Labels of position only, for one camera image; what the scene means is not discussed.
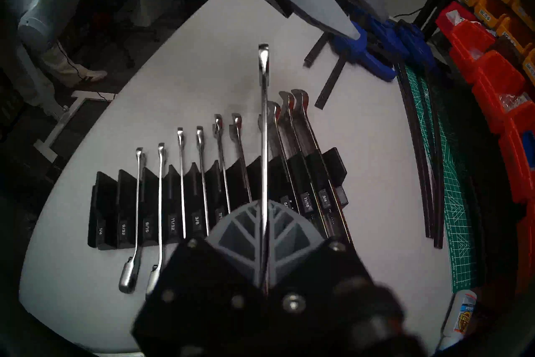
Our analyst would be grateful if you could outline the large blue trigger clamp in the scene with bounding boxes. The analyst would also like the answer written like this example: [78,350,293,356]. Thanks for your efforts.
[332,22,397,83]

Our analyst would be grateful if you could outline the person's leg light trousers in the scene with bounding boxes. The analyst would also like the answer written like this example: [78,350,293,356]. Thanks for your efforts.
[40,40,84,81]

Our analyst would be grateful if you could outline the clear bag of screws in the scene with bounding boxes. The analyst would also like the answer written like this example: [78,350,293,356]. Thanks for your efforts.
[499,93,533,112]

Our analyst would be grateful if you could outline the blue bar clamp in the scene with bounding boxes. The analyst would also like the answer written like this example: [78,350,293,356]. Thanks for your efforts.
[393,19,438,72]
[364,11,412,60]

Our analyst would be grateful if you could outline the green cutting mat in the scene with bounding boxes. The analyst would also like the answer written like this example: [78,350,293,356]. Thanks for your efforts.
[403,65,477,294]

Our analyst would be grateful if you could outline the white metal desk foot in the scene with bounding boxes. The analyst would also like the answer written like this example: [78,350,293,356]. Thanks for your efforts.
[33,89,117,163]

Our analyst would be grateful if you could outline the yellow bin labelled M2.5-5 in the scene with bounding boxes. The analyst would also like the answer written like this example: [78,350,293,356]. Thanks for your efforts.
[495,17,535,55]

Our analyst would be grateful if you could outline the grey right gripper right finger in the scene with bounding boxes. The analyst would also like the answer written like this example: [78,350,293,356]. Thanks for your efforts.
[267,201,402,340]

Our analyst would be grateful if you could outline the medium chrome ratchet wrench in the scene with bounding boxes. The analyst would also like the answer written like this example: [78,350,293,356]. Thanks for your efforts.
[213,114,232,214]
[196,125,210,237]
[231,112,253,205]

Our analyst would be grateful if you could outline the small chrome ratchet wrench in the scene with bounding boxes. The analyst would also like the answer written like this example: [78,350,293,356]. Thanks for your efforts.
[144,142,168,298]
[176,127,187,240]
[118,147,147,294]

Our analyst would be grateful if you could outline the yellow bin labelled M3-8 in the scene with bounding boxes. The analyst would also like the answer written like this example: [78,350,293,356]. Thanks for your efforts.
[512,0,535,24]

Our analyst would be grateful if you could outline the yellow bin labelled M2.5-6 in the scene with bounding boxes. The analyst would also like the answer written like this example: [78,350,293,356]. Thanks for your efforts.
[472,0,508,28]

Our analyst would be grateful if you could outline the white sneaker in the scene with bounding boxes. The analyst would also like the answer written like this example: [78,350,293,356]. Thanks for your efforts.
[69,68,108,87]

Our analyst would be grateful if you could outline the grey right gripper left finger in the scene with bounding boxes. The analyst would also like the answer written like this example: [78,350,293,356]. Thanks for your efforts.
[133,203,264,346]

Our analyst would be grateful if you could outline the white glue bottle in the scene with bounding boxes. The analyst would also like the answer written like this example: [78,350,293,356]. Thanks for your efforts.
[437,289,478,350]

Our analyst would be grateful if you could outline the black wrench holder case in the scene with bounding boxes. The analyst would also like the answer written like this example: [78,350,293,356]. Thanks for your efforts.
[87,147,348,251]

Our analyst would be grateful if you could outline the yellow bin labelled HEX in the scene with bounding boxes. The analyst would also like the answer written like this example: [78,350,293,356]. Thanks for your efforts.
[522,49,535,85]

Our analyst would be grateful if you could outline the black steel clamp bar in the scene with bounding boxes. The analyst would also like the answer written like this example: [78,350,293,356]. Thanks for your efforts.
[303,32,331,68]
[314,53,349,110]

